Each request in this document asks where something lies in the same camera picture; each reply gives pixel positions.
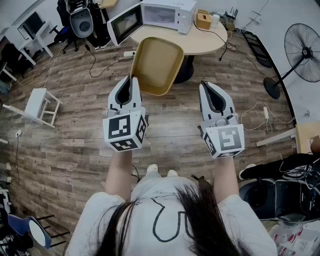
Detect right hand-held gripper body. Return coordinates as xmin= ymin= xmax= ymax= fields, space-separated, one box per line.
xmin=197 ymin=113 xmax=246 ymax=160

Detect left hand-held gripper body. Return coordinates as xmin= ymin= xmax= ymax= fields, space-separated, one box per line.
xmin=102 ymin=103 xmax=151 ymax=153

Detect yellow plastic tray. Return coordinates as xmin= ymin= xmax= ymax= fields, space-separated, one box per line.
xmin=129 ymin=36 xmax=185 ymax=97

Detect white microwave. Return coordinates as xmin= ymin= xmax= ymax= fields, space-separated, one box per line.
xmin=106 ymin=0 xmax=198 ymax=47

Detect person's right forearm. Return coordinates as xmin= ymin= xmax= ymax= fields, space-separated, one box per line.
xmin=212 ymin=156 xmax=240 ymax=203

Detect person's left forearm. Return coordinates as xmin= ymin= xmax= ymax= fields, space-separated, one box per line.
xmin=104 ymin=149 xmax=133 ymax=201

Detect white desk leg bar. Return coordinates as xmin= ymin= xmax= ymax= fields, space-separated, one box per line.
xmin=256 ymin=128 xmax=297 ymax=147

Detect person's grey trousers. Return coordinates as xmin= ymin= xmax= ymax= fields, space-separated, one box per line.
xmin=136 ymin=172 xmax=163 ymax=192

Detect black floor rack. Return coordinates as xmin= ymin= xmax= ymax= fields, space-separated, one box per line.
xmin=243 ymin=31 xmax=273 ymax=68

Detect round wooden table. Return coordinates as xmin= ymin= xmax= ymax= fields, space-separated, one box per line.
xmin=129 ymin=14 xmax=228 ymax=85

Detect black backpack rig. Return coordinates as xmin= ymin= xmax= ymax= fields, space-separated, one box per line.
xmin=239 ymin=178 xmax=320 ymax=222

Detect white stool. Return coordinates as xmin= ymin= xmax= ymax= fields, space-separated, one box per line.
xmin=2 ymin=87 xmax=63 ymax=129

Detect blue seat office chair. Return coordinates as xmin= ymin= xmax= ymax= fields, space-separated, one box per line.
xmin=49 ymin=24 xmax=78 ymax=55

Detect light wooden desk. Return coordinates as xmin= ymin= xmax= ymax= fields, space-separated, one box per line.
xmin=294 ymin=122 xmax=320 ymax=153

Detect wicker tissue box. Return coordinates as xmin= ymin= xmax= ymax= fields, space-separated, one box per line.
xmin=194 ymin=8 xmax=213 ymax=31

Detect black router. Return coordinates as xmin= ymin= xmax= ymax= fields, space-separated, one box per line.
xmin=224 ymin=8 xmax=240 ymax=20

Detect black standing fan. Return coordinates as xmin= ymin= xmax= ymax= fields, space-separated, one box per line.
xmin=263 ymin=23 xmax=320 ymax=100

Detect small wooden side table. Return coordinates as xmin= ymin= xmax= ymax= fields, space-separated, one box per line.
xmin=98 ymin=0 xmax=118 ymax=10

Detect white desk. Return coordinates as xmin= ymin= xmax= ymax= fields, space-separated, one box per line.
xmin=17 ymin=20 xmax=55 ymax=66

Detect person's white shirt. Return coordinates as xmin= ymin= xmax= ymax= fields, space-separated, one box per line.
xmin=64 ymin=172 xmax=278 ymax=256

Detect dark monitor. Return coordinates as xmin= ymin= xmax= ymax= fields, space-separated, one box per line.
xmin=18 ymin=11 xmax=47 ymax=40

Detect pile of white red packets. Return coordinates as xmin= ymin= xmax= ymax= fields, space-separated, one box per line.
xmin=271 ymin=223 xmax=320 ymax=256

